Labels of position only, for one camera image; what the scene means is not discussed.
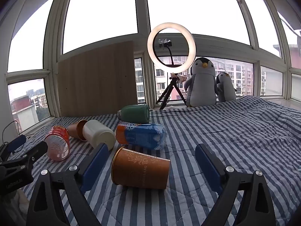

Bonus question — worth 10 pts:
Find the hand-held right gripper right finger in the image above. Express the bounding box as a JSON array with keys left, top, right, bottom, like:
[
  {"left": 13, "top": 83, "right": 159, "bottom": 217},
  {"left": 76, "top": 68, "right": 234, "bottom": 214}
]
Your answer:
[{"left": 195, "top": 144, "right": 276, "bottom": 226}]

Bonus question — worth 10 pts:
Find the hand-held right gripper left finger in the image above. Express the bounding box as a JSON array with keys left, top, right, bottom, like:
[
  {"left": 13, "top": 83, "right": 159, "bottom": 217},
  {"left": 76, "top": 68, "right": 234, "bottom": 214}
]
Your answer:
[{"left": 26, "top": 143, "right": 110, "bottom": 226}]

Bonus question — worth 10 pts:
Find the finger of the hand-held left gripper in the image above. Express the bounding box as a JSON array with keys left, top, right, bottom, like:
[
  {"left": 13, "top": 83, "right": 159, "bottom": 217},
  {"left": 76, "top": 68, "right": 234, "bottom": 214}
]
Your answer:
[
  {"left": 0, "top": 141, "right": 49, "bottom": 170},
  {"left": 0, "top": 135, "right": 27, "bottom": 162}
]

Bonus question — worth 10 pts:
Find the large brown patterned paper cup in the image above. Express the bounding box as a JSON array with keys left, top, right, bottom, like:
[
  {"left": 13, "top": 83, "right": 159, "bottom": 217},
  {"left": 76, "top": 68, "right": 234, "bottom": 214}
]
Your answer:
[{"left": 111, "top": 146, "right": 171, "bottom": 190}]

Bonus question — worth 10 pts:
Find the red clear plastic cup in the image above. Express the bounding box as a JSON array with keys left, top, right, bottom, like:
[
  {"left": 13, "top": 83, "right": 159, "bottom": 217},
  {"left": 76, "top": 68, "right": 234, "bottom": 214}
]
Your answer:
[{"left": 44, "top": 125, "right": 71, "bottom": 162}]

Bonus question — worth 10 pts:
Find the white plastic cup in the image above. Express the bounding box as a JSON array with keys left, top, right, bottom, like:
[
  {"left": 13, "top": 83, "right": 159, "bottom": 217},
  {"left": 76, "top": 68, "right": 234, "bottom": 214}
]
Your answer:
[{"left": 82, "top": 120, "right": 116, "bottom": 150}]

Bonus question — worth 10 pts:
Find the small brown paper cup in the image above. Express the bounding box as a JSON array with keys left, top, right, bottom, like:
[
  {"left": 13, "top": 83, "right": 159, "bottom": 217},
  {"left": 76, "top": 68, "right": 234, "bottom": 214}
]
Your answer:
[{"left": 67, "top": 120, "right": 88, "bottom": 142}]

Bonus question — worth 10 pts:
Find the blue striped blanket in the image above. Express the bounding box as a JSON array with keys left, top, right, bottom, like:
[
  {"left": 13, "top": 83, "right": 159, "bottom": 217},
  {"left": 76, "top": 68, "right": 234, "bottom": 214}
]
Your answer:
[{"left": 0, "top": 95, "right": 301, "bottom": 226}]

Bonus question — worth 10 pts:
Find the green bottle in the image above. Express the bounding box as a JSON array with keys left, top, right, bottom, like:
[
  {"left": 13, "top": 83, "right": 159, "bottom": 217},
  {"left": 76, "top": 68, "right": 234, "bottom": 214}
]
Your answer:
[{"left": 117, "top": 104, "right": 150, "bottom": 124}]

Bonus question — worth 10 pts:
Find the small grey penguin plush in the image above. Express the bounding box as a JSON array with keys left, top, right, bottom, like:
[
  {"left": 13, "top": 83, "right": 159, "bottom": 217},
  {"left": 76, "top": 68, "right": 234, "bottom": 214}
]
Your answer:
[{"left": 216, "top": 72, "right": 237, "bottom": 102}]

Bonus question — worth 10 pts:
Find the large grey penguin plush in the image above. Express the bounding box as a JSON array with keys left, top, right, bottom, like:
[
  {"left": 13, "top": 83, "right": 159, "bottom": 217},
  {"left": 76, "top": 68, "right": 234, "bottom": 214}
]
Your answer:
[{"left": 184, "top": 57, "right": 218, "bottom": 108}]

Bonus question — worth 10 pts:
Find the light wooden board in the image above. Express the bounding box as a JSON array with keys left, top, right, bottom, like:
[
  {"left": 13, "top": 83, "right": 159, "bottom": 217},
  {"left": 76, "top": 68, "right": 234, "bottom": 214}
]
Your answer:
[{"left": 57, "top": 40, "right": 138, "bottom": 118}]

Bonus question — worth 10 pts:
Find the black and red tripod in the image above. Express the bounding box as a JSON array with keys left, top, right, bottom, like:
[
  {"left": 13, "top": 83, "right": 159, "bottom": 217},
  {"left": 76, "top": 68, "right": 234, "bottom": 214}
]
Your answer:
[{"left": 156, "top": 72, "right": 189, "bottom": 110}]

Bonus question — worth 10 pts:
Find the black phone holder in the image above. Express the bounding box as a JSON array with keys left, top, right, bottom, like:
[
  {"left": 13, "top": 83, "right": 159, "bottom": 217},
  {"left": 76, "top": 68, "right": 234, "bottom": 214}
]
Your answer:
[{"left": 159, "top": 38, "right": 176, "bottom": 65}]

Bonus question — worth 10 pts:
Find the black cable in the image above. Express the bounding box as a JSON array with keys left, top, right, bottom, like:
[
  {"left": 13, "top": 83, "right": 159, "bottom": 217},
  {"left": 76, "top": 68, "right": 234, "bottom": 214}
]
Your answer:
[{"left": 2, "top": 120, "right": 34, "bottom": 144}]

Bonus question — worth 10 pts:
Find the white ring light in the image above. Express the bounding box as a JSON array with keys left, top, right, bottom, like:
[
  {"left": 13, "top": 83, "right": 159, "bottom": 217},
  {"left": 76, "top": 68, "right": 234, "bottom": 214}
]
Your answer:
[{"left": 147, "top": 23, "right": 196, "bottom": 72}]

